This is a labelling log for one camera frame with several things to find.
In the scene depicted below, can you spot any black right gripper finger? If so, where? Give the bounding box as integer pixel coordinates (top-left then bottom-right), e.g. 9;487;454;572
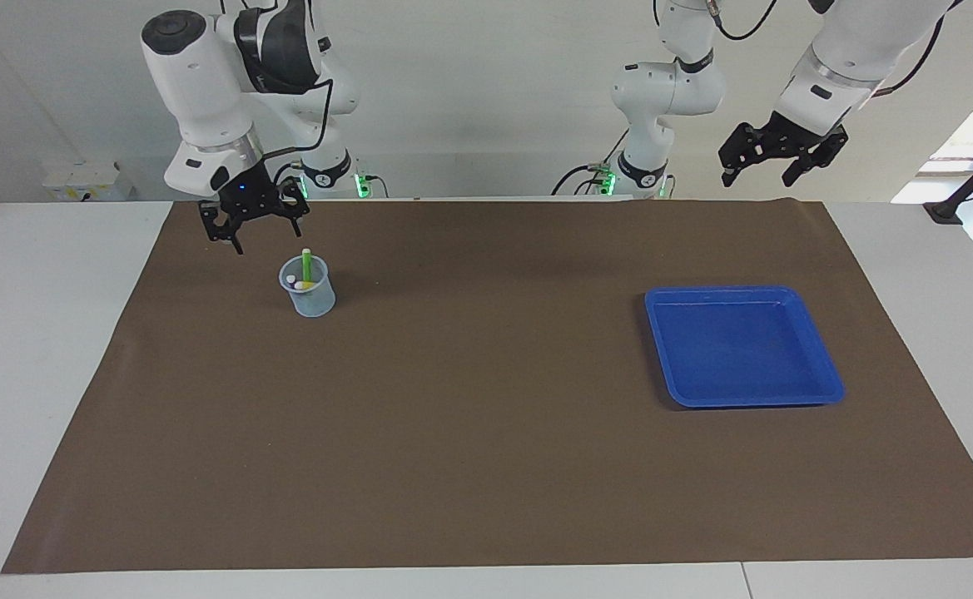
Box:
197;200;246;256
276;178;313;240

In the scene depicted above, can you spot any white power strip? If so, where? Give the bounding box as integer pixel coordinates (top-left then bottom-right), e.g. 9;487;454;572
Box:
42;161;134;203

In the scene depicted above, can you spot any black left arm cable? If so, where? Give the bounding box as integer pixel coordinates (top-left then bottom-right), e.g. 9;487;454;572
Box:
651;0;949;99

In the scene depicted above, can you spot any brown table mat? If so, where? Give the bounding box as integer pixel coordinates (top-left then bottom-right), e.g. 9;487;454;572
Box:
0;199;973;576

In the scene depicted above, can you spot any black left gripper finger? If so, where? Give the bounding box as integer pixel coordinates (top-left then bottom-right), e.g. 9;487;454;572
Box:
781;125;851;189
717;121;767;189

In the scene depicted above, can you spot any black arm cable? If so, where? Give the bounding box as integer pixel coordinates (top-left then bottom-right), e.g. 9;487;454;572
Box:
651;0;949;99
263;77;338;167

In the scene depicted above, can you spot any black base cable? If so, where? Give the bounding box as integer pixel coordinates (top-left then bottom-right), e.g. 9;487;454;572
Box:
550;129;630;197
272;161;305;201

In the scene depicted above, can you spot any black right base cable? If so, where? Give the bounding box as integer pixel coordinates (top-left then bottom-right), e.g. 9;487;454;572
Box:
272;161;305;201

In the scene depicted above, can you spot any blue plastic tray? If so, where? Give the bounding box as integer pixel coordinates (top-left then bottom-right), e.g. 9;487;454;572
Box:
643;285;847;410

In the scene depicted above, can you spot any black left base cable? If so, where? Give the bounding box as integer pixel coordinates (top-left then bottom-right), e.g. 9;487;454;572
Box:
550;129;630;197

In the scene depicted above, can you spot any translucent plastic cup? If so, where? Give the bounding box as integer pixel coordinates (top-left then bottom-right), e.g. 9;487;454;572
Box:
277;254;337;319

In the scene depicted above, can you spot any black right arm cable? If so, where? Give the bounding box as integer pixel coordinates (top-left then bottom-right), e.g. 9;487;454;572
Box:
263;77;338;167

